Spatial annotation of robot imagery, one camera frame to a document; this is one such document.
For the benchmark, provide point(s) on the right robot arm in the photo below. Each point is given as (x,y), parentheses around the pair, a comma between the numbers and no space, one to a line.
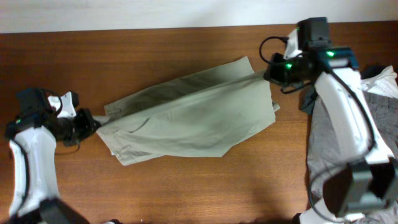
(365,180)

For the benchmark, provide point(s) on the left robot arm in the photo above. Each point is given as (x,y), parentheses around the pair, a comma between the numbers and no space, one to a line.
(45,119)

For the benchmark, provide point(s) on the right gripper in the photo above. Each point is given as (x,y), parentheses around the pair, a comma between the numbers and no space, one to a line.
(275,74)

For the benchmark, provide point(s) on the white garment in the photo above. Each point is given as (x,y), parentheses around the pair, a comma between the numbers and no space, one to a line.
(379,80)

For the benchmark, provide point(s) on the khaki shorts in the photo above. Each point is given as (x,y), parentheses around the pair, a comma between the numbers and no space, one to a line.
(203,114)

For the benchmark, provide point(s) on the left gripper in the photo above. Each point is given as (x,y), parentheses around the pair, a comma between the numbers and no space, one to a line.
(87,127)

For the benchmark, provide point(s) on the grey shorts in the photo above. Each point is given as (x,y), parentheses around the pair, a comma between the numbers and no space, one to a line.
(323,146)

